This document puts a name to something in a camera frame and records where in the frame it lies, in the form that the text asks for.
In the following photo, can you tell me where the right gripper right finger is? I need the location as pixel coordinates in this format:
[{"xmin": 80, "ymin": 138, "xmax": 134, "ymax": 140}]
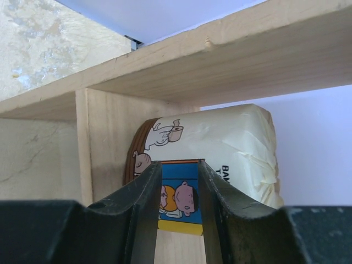
[{"xmin": 198, "ymin": 161, "xmax": 351, "ymax": 263}]

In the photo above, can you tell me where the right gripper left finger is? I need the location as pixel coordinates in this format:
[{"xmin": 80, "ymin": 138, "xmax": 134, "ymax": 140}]
[{"xmin": 1, "ymin": 162, "xmax": 162, "ymax": 263}]

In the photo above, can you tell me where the wooden two-tier shelf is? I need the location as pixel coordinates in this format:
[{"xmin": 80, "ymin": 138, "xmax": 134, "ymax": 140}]
[{"xmin": 1, "ymin": 1, "xmax": 351, "ymax": 263}]

